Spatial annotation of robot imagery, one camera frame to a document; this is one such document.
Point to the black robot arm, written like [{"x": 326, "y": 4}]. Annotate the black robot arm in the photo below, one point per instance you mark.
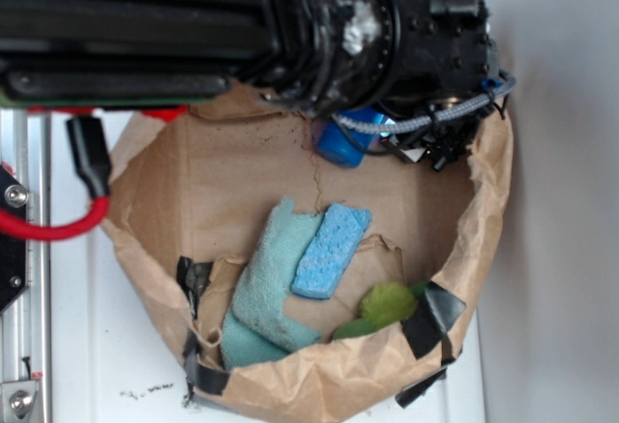
[{"x": 156, "y": 53}]

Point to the brown paper bag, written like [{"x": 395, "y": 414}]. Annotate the brown paper bag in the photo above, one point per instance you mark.
[{"x": 290, "y": 289}]

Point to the black mounting plate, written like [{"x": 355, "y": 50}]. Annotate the black mounting plate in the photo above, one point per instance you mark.
[{"x": 14, "y": 199}]

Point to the green plush toy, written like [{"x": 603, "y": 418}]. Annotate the green plush toy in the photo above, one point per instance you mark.
[{"x": 385, "y": 304}]

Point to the blue plastic bottle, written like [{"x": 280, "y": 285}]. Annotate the blue plastic bottle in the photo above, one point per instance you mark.
[{"x": 336, "y": 148}]

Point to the aluminium extrusion rail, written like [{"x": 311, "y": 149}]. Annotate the aluminium extrusion rail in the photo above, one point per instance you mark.
[{"x": 25, "y": 326}]

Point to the blue sponge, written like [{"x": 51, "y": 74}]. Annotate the blue sponge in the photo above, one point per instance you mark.
[{"x": 330, "y": 252}]

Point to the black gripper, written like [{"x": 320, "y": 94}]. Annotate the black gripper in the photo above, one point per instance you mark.
[{"x": 429, "y": 66}]

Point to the teal microfiber cloth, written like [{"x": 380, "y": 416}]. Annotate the teal microfiber cloth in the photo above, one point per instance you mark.
[{"x": 255, "y": 328}]

